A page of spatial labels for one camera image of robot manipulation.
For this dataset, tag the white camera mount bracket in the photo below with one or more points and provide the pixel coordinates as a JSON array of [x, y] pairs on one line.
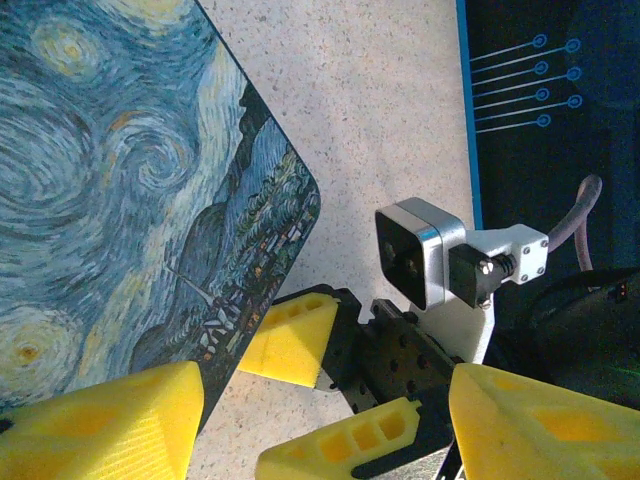
[[525, 250]]

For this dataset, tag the Starry Night printed mat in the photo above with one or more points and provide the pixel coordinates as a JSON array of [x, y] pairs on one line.
[[125, 175]]

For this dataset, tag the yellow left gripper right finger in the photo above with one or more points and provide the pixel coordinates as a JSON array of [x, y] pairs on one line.
[[550, 435]]

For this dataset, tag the black mat with blue circuit print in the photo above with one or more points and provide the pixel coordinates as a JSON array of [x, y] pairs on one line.
[[525, 165]]

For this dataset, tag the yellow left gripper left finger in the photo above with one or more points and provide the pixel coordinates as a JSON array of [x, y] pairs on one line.
[[110, 430]]

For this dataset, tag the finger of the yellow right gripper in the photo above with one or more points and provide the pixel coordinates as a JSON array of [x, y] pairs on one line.
[[340, 445], [295, 340]]

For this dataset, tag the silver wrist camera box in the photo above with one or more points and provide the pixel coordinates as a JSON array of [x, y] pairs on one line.
[[425, 240]]

